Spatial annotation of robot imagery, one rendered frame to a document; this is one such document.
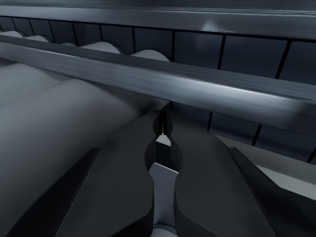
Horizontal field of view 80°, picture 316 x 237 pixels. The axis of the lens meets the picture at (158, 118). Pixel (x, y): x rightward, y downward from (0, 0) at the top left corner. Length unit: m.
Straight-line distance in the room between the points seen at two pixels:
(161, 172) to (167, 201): 0.06
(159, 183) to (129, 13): 0.20
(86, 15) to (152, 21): 0.07
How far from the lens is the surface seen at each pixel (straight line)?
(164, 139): 0.16
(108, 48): 0.18
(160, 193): 0.28
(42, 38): 0.27
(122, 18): 0.19
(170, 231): 0.34
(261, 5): 0.19
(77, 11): 0.23
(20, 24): 0.32
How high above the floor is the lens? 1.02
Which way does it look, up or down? 46 degrees down
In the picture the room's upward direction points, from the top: 134 degrees counter-clockwise
